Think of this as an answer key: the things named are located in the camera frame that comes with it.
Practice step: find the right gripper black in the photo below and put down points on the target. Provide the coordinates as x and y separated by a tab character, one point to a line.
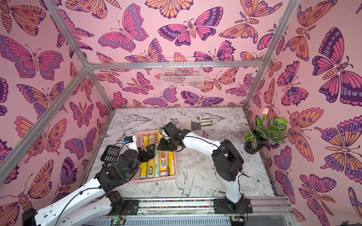
169	142

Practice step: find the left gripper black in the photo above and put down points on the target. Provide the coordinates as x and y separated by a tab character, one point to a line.
151	154

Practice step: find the yellow plastic wrap roll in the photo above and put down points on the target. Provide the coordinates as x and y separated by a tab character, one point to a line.
163	161
151	163
144	166
171	163

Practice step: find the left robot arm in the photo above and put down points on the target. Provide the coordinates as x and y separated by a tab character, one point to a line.
98	196

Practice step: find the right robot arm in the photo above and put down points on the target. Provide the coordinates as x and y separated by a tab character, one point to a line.
227	160

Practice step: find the pink perforated plastic basket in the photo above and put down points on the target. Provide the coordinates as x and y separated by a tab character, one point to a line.
157	177

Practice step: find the folded beige green cloth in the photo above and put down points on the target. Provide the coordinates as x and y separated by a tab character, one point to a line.
197	123

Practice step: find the potted green plant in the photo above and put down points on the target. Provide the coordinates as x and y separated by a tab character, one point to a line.
266	130

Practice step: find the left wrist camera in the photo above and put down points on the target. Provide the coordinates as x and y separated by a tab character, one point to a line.
130	142

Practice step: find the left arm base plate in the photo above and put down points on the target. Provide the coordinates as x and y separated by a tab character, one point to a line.
130	207

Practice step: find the white wire wall basket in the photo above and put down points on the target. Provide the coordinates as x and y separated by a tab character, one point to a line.
182	72

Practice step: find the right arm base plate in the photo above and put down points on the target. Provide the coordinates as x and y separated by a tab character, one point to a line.
225	206

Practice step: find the aluminium front rail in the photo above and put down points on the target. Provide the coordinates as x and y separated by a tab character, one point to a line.
152	207

